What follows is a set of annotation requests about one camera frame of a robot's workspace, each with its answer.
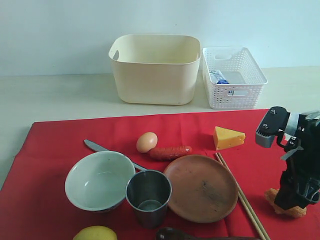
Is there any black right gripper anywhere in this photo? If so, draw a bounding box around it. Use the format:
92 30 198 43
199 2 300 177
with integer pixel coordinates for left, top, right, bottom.
274 114 320 210

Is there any fried chicken piece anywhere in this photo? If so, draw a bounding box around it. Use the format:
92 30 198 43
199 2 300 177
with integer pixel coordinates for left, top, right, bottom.
264 188 307 218

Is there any yellow cheese wedge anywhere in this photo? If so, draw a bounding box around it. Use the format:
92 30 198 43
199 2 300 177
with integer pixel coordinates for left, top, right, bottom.
213 126 246 151

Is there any red sausage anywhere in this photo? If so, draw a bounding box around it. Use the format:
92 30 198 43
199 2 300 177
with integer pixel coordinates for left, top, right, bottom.
148 145 193 161

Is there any blue white milk carton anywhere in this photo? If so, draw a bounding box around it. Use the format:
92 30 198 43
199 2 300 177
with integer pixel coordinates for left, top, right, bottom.
209 70 245 96

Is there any brown egg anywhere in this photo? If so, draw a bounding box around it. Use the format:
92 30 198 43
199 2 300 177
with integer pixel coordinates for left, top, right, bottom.
136 132 158 153

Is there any wooden chopstick right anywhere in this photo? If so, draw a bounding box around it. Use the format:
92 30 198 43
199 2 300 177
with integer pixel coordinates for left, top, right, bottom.
217 152 271 240

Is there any wooden chopstick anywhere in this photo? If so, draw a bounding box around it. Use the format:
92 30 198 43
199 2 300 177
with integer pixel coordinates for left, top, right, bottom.
215 152 270 240
217 152 271 240

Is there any wooden chopstick left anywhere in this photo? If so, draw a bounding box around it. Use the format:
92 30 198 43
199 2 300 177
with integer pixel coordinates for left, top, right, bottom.
215 152 270 240

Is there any brown wooden plate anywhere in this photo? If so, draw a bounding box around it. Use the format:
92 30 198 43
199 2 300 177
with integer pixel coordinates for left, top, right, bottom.
163 154 238 224

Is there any red table cloth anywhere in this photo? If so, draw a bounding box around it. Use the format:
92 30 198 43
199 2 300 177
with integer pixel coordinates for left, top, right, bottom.
0 109 320 240

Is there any white perforated plastic basket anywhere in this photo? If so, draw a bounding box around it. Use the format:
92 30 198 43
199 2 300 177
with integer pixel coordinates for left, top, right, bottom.
202 46 268 110

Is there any dark wooden spoon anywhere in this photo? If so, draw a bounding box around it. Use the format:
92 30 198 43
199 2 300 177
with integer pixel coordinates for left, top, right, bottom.
155 227 258 240

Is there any stainless steel cup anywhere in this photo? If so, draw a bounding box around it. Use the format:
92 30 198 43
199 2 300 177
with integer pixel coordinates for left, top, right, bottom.
125 169 172 229

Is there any cream plastic tub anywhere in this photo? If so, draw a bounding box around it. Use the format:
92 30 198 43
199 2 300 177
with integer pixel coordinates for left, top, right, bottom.
108 34 202 106

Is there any pale green ceramic bowl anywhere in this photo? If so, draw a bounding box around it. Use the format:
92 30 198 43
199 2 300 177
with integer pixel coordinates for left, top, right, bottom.
64 151 136 212

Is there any metal table knife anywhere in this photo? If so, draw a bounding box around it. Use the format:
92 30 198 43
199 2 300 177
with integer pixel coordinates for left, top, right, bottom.
83 139 147 171

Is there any yellow lemon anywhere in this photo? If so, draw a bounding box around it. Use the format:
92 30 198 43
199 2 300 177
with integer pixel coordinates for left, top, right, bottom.
73 225 118 240

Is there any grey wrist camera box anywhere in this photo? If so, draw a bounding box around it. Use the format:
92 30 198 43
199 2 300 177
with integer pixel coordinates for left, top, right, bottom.
255 106 301 148

